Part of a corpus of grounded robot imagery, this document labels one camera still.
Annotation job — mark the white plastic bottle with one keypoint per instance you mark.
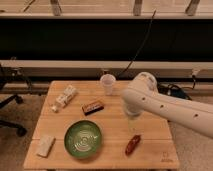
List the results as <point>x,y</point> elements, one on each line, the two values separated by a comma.
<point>64,98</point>

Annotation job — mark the blue power adapter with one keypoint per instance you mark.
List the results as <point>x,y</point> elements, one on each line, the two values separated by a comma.
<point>178,93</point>

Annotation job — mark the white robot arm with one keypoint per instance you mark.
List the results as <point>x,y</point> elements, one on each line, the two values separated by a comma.
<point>141,94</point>

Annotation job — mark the brown chocolate bar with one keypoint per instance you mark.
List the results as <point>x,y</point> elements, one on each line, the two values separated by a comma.
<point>92,107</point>

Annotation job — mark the green ceramic bowl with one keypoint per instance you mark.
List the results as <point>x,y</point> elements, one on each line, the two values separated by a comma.
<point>83,139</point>

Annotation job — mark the clear plastic cup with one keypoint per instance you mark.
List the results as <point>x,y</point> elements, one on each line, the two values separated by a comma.
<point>107,81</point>

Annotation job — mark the red brown packet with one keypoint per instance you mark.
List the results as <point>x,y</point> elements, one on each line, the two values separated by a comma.
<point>132,144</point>

